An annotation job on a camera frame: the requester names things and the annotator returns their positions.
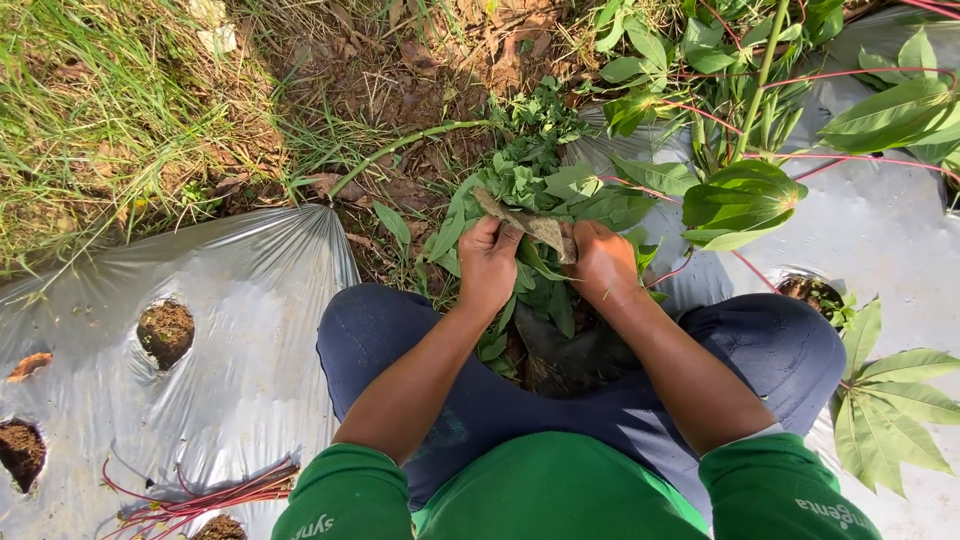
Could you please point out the person's left hand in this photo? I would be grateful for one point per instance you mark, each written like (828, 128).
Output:
(486, 270)

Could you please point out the patch of green grass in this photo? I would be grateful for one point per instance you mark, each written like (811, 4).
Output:
(97, 112)

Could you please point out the cut green cassava stem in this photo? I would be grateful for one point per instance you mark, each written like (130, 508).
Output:
(397, 144)

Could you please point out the person's right hand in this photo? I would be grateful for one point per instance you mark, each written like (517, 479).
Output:
(609, 266)

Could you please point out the tall cassava plant red stalks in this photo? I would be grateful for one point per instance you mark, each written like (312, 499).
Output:
(739, 195)

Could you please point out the small-leaved green weed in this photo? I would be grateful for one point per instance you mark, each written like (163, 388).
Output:
(541, 112)

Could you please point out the bundle of red leaf stalks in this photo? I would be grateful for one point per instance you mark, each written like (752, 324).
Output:
(202, 499)

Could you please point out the silver plastic mulch sheet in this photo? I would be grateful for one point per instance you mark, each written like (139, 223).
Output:
(862, 225)
(247, 360)

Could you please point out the green long-sleeved sweater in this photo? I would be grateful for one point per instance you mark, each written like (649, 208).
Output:
(555, 487)

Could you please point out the brown bark tie strip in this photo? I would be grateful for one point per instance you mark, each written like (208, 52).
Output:
(529, 223)

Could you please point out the small cassava plant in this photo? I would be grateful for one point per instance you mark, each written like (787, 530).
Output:
(892, 409)

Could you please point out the bundle of green cassava leaves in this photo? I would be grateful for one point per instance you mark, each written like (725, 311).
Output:
(540, 187)

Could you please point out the small weed seedling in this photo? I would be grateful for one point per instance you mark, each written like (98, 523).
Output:
(832, 302)

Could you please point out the black rubber boot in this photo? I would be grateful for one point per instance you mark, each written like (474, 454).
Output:
(574, 356)

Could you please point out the dry orange fallen leaf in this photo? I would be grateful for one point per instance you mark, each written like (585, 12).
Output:
(30, 365)

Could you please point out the dark blue trousers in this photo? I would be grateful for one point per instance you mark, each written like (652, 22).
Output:
(757, 352)

